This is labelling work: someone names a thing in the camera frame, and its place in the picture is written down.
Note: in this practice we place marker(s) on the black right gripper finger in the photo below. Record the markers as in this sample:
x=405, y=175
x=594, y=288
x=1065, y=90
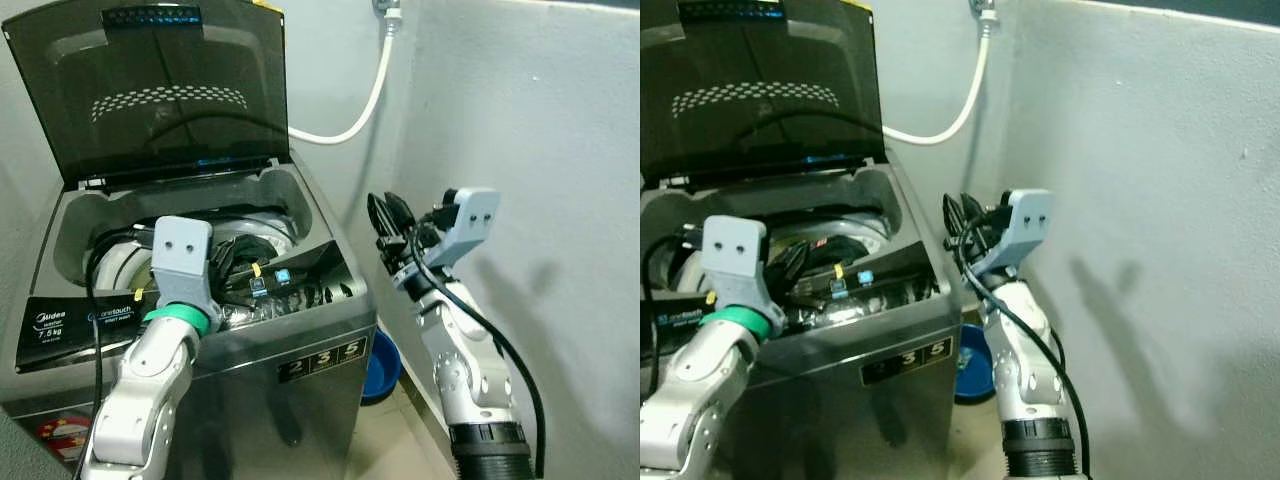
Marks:
x=379, y=218
x=402, y=215
x=975, y=214
x=953, y=218

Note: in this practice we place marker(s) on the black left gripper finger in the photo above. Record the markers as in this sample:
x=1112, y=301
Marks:
x=264, y=282
x=798, y=258
x=810, y=286
x=244, y=250

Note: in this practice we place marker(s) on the dark clothes in drum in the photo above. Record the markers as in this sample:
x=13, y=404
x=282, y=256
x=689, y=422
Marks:
x=840, y=250
x=250, y=245

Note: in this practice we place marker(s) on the grey top-load washing machine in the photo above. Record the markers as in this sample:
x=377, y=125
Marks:
x=300, y=330
x=880, y=320

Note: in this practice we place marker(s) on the black number label sticker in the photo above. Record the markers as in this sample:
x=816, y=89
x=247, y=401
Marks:
x=908, y=361
x=322, y=360

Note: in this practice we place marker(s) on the blue plastic basin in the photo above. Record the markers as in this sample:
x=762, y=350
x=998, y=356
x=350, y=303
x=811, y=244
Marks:
x=975, y=365
x=382, y=368

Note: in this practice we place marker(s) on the dark tinted washer lid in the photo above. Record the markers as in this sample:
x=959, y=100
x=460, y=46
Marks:
x=150, y=70
x=760, y=60

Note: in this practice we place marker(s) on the red round washer sticker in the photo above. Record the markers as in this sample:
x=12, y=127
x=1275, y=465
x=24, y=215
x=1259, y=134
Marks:
x=62, y=438

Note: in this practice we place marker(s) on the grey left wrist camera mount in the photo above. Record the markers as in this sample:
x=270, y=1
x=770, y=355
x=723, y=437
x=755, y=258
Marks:
x=182, y=260
x=733, y=260

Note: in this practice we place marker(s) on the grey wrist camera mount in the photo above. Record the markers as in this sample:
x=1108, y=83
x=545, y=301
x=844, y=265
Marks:
x=468, y=222
x=182, y=260
x=733, y=260
x=1028, y=225

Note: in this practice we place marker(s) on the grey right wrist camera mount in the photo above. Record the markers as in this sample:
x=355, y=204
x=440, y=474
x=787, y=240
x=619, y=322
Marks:
x=1028, y=225
x=468, y=222

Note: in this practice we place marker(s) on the grey wall water tap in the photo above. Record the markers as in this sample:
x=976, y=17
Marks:
x=984, y=9
x=387, y=9

